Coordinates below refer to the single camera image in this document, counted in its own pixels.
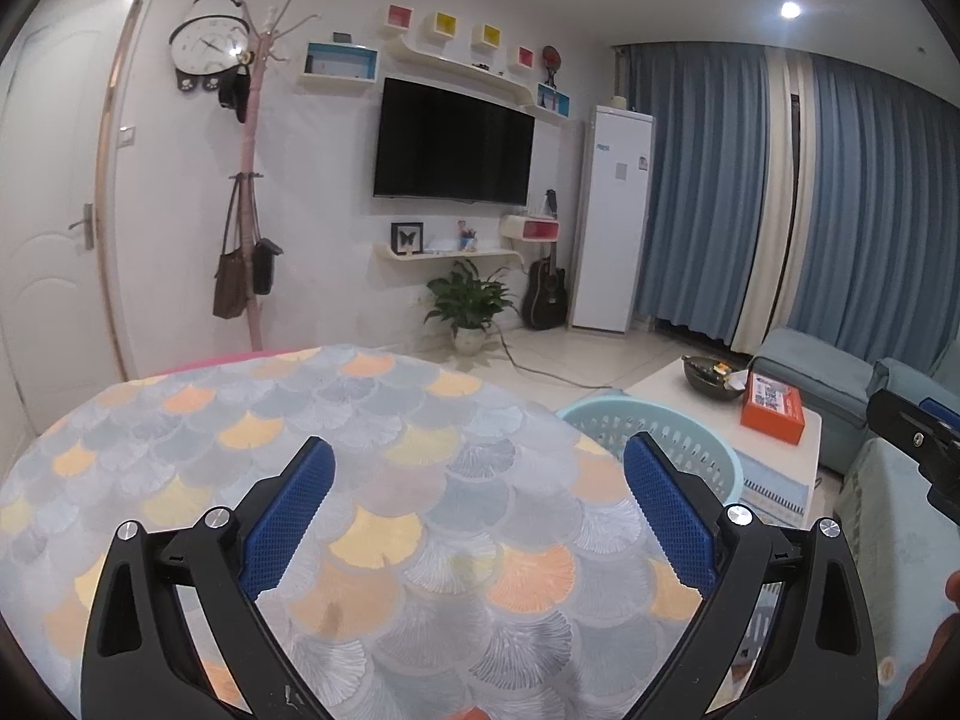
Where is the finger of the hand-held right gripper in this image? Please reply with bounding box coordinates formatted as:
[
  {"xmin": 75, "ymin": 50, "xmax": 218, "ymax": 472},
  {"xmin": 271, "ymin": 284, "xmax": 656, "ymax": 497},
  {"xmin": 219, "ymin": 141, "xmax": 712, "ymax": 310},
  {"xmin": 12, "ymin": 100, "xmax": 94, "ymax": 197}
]
[{"xmin": 866, "ymin": 386, "xmax": 960, "ymax": 526}]

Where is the panda wall clock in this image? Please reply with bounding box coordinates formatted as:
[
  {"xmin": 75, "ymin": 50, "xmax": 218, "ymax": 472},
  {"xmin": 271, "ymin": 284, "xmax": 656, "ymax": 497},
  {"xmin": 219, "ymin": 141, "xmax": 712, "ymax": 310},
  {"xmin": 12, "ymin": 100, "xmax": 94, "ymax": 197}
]
[{"xmin": 169, "ymin": 0, "xmax": 252, "ymax": 92}]

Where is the orange cardboard box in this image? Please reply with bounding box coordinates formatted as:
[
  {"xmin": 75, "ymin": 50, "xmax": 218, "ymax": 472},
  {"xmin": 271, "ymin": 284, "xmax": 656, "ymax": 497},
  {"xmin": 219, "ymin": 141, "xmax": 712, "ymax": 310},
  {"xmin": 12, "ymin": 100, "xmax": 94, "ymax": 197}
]
[{"xmin": 740, "ymin": 371, "xmax": 805, "ymax": 442}]

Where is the scale-patterned tablecloth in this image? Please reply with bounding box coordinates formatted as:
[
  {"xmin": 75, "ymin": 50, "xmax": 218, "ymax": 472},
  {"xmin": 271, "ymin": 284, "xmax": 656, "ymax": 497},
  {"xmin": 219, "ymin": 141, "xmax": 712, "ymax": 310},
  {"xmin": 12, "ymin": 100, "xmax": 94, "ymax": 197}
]
[{"xmin": 0, "ymin": 345, "xmax": 751, "ymax": 720}]

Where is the brown tote bag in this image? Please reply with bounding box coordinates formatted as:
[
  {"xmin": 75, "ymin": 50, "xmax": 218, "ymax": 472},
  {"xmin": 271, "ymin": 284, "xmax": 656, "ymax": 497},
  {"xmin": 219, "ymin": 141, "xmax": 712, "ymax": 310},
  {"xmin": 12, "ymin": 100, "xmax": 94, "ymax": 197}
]
[{"xmin": 212, "ymin": 176, "xmax": 254, "ymax": 320}]

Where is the person's right hand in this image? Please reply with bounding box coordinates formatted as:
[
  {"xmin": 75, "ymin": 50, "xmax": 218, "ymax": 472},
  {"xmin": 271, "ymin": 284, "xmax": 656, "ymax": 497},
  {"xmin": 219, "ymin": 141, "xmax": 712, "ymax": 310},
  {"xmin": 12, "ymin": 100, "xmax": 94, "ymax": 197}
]
[{"xmin": 919, "ymin": 568, "xmax": 960, "ymax": 720}]

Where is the potted green plant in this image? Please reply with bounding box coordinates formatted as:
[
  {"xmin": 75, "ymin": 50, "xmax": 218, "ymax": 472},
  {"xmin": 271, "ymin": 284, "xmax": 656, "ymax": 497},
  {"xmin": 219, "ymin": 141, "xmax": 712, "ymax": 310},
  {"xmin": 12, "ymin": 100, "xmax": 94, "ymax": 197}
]
[{"xmin": 424, "ymin": 259, "xmax": 518, "ymax": 356}]

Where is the black flat-screen television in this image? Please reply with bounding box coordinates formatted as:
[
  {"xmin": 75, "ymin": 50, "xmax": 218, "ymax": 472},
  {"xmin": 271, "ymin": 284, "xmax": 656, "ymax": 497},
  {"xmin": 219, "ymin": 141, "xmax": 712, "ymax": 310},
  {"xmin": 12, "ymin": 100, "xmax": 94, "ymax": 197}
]
[{"xmin": 373, "ymin": 76, "xmax": 536, "ymax": 205}]

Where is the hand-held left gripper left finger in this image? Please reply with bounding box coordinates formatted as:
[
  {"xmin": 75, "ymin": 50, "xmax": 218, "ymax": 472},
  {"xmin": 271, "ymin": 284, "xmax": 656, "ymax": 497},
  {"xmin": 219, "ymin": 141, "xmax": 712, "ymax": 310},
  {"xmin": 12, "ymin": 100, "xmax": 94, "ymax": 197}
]
[{"xmin": 79, "ymin": 435, "xmax": 336, "ymax": 720}]

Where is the white door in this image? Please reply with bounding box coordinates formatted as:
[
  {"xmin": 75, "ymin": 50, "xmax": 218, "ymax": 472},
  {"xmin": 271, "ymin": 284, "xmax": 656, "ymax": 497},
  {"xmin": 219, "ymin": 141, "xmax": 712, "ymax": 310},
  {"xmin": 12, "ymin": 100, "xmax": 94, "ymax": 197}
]
[{"xmin": 0, "ymin": 0, "xmax": 162, "ymax": 436}]

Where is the white and red box shelf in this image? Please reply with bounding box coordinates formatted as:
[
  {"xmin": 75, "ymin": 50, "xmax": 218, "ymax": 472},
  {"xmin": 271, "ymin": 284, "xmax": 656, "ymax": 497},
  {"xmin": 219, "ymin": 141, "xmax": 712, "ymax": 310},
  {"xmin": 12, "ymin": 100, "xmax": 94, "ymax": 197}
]
[{"xmin": 499, "ymin": 214, "xmax": 562, "ymax": 245}]

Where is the long curved white shelf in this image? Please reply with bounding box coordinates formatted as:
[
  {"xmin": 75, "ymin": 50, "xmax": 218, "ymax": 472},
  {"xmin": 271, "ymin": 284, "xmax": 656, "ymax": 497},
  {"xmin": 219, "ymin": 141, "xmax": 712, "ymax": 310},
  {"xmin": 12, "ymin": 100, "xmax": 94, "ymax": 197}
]
[{"xmin": 401, "ymin": 34, "xmax": 571, "ymax": 125}]

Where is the black acoustic guitar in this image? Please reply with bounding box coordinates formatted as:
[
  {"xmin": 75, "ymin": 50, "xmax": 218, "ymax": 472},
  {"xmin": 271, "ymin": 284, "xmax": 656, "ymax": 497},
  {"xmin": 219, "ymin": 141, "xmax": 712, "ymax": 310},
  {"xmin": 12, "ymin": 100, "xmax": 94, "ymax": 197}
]
[{"xmin": 521, "ymin": 190, "xmax": 569, "ymax": 331}]

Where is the long blue box shelf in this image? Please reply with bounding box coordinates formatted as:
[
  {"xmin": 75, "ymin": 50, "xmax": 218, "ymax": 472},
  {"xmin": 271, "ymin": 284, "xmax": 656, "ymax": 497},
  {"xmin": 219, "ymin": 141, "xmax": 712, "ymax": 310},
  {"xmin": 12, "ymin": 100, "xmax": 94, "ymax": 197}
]
[{"xmin": 300, "ymin": 41, "xmax": 380, "ymax": 85}]

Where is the light blue plastic basket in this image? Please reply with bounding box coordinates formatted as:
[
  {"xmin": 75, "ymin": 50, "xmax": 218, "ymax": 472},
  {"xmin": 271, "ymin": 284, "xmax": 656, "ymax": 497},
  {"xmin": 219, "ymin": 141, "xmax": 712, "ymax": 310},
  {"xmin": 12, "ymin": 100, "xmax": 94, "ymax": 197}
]
[{"xmin": 556, "ymin": 397, "xmax": 745, "ymax": 512}]

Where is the metal door handle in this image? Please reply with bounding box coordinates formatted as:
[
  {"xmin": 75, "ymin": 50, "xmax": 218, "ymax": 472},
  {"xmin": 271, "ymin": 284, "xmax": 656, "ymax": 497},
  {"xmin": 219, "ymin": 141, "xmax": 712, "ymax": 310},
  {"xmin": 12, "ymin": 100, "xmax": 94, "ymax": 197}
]
[{"xmin": 67, "ymin": 202, "xmax": 97, "ymax": 250}]

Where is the black floor cable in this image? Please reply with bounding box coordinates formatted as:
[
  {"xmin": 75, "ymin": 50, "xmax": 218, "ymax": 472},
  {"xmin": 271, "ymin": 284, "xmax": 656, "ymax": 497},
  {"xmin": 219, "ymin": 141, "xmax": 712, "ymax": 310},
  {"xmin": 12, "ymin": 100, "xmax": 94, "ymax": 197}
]
[{"xmin": 487, "ymin": 322, "xmax": 627, "ymax": 391}]

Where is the blue curtain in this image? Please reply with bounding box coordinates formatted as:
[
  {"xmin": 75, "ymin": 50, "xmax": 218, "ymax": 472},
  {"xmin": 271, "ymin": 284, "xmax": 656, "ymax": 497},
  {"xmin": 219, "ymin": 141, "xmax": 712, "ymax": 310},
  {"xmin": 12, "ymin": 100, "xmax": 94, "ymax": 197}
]
[
  {"xmin": 622, "ymin": 43, "xmax": 773, "ymax": 350},
  {"xmin": 780, "ymin": 52, "xmax": 960, "ymax": 383}
]

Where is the short curved white shelf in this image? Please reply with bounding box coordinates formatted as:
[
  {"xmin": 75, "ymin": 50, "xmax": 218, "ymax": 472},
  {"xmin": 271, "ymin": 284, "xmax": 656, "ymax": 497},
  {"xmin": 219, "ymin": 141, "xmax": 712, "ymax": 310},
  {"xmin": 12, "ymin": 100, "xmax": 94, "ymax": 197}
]
[{"xmin": 375, "ymin": 242, "xmax": 526, "ymax": 271}]

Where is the teal sofa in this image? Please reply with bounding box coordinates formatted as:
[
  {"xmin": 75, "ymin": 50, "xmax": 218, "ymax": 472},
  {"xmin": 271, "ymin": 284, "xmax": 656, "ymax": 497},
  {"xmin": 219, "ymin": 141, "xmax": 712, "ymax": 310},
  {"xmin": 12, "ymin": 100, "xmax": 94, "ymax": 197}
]
[{"xmin": 750, "ymin": 326, "xmax": 960, "ymax": 477}]

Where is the dark bowl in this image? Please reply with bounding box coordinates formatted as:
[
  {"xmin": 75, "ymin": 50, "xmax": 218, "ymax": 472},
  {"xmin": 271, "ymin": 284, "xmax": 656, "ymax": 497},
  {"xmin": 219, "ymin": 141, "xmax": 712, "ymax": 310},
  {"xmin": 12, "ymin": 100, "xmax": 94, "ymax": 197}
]
[{"xmin": 681, "ymin": 355, "xmax": 751, "ymax": 397}]

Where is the white coffee table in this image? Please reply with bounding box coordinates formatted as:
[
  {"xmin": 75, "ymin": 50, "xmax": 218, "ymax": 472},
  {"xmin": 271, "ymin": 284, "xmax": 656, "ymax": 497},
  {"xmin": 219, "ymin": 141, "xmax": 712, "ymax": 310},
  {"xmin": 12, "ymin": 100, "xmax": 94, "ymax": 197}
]
[{"xmin": 624, "ymin": 355, "xmax": 824, "ymax": 533}]

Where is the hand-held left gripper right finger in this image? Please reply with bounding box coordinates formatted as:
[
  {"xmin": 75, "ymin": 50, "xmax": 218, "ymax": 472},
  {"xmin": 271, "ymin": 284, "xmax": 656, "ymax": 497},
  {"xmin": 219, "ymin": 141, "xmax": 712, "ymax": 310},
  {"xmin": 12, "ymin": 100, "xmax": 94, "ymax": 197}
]
[{"xmin": 624, "ymin": 431, "xmax": 878, "ymax": 720}]

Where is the blue patterned cloth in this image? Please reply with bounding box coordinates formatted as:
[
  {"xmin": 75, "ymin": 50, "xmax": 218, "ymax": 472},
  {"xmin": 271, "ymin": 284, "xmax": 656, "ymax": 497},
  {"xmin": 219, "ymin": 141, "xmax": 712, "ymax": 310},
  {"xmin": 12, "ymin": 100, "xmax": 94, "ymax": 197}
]
[{"xmin": 739, "ymin": 457, "xmax": 815, "ymax": 533}]

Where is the small black bag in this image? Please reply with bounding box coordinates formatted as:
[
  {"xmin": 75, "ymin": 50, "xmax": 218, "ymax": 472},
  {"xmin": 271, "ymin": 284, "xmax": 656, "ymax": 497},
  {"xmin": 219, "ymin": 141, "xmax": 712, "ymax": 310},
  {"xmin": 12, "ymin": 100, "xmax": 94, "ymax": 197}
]
[{"xmin": 251, "ymin": 236, "xmax": 284, "ymax": 296}]

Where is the pink coat rack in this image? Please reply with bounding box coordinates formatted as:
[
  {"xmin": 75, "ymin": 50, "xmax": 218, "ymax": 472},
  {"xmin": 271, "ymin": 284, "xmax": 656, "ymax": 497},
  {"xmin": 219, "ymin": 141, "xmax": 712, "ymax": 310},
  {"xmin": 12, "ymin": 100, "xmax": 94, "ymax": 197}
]
[{"xmin": 217, "ymin": 0, "xmax": 323, "ymax": 352}]

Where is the cream curtain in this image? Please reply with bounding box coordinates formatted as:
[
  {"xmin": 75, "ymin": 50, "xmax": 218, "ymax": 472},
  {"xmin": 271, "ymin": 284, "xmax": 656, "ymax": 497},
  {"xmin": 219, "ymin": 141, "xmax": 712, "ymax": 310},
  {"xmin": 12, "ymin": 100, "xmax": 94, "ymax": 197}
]
[{"xmin": 731, "ymin": 52, "xmax": 818, "ymax": 355}]

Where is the white standing air conditioner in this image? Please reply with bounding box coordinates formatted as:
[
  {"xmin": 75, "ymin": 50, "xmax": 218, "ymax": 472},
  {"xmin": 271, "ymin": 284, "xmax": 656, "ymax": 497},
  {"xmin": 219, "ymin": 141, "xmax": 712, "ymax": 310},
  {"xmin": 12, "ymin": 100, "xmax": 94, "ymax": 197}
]
[{"xmin": 570, "ymin": 105, "xmax": 656, "ymax": 335}]

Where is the black hat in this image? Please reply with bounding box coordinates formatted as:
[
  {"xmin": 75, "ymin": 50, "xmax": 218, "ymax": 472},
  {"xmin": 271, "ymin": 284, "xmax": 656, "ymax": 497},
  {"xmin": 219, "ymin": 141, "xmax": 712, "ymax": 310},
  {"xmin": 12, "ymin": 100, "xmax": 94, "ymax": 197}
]
[{"xmin": 217, "ymin": 64, "xmax": 252, "ymax": 125}]

